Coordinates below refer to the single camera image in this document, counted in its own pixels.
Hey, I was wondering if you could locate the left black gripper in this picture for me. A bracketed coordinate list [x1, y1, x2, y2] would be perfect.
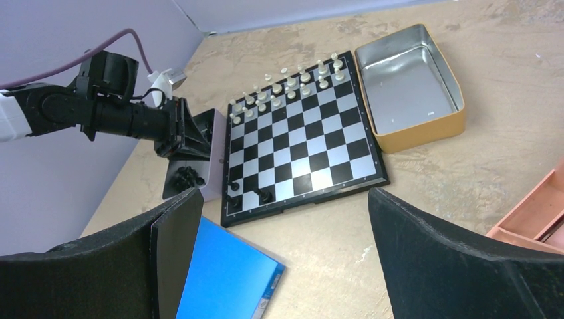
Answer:
[92, 97, 211, 160]

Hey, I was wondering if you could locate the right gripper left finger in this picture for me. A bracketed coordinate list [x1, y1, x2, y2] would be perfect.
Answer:
[1, 189, 204, 318]

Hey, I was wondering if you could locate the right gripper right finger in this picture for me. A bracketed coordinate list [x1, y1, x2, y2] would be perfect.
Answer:
[368, 188, 563, 318]

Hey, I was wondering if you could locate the black chess pawn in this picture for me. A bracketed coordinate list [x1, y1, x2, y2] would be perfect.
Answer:
[228, 181, 240, 191]

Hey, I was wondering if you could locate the black chess rook corner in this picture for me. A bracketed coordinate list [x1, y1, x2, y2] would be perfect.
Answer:
[226, 195, 242, 209]

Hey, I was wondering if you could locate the black chess piece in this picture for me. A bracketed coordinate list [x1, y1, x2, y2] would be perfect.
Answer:
[253, 188, 273, 205]

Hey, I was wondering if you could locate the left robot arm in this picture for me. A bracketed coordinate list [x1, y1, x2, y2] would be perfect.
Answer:
[1, 51, 212, 161]

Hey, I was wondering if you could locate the pile of black chess pieces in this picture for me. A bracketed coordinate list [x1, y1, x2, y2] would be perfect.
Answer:
[172, 166, 205, 192]

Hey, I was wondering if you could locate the white chess piece row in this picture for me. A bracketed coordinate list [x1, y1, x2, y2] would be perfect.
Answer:
[228, 53, 354, 126]

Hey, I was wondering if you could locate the blue folder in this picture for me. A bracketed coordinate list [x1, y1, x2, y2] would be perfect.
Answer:
[176, 217, 286, 318]

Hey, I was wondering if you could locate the black and silver chessboard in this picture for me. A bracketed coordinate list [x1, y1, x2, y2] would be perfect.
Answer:
[220, 51, 390, 227]

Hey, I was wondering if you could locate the orange plastic tiered organizer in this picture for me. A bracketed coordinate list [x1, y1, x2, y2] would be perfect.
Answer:
[486, 160, 563, 255]

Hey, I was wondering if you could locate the gold rectangular metal tin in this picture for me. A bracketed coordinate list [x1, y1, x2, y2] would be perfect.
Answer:
[354, 23, 466, 154]

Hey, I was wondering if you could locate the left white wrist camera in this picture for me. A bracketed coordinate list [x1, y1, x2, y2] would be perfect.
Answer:
[147, 68, 186, 107]

